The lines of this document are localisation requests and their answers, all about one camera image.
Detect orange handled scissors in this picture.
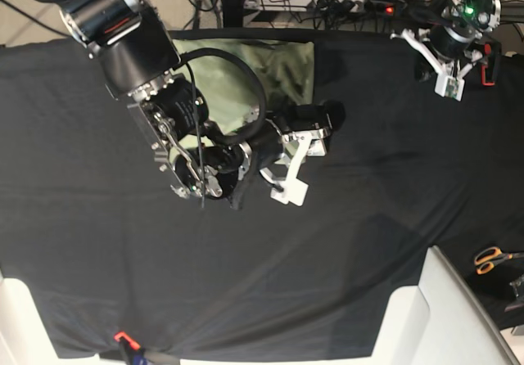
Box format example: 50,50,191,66
473,246,523,275

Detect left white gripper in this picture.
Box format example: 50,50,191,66
390,27,484,100

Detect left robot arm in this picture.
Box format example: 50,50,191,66
390,0,502,101

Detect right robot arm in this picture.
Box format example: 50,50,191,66
35,0,346,209

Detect red clamp right edge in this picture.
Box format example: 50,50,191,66
481,42,502,87

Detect white plastic bin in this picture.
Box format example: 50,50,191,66
371,246,519,365

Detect red clamp edge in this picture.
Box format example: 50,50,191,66
481,42,502,87
113,331,142,351

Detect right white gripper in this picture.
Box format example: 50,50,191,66
228,100,346,210

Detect red clamp front edge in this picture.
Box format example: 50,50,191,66
113,331,142,351

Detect green T-shirt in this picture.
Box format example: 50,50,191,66
174,38,314,134

